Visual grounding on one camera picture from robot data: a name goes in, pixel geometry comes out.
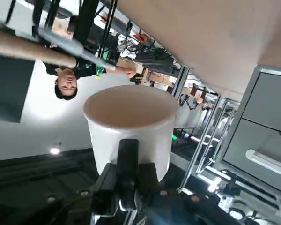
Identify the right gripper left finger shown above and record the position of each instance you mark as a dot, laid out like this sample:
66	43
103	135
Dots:
105	187

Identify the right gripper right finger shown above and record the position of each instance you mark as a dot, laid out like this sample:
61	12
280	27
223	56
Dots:
150	185

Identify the gray steel drawer cabinet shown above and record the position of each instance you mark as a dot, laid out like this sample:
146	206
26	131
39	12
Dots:
239	112

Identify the gray drawer with recessed grip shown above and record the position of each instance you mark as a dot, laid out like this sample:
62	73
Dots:
271	100

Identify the person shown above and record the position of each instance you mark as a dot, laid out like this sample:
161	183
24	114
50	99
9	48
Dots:
65	86

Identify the green plastic bottle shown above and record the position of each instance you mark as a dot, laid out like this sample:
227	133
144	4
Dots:
98	71

